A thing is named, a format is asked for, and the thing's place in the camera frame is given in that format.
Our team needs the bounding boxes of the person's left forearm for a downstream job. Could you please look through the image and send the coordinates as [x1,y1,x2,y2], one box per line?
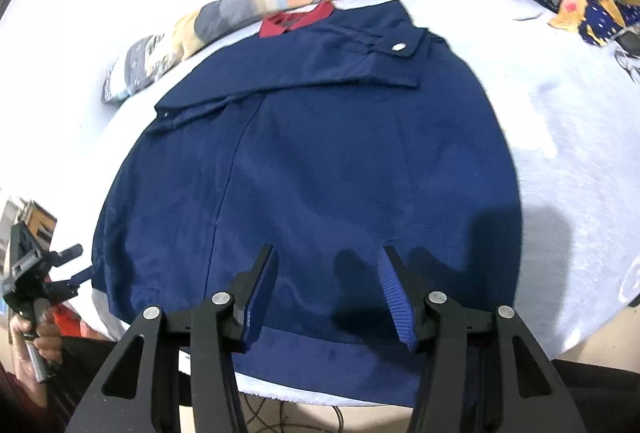
[0,353,36,433]

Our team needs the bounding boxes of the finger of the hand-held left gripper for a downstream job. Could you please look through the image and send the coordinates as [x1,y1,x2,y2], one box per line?
[48,244,84,266]
[48,265,96,303]

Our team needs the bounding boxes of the person's left hand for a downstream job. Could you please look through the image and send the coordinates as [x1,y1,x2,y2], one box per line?
[10,307,64,383]

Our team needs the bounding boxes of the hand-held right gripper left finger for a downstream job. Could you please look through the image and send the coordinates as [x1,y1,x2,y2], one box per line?
[65,245,279,433]

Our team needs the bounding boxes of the navy blue jacket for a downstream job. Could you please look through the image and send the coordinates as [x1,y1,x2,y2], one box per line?
[91,0,524,408]

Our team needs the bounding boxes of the white bed sheet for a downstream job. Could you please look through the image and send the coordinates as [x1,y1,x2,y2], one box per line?
[0,0,640,411]

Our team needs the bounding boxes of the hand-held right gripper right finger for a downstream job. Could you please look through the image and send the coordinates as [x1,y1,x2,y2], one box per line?
[377,245,589,433]

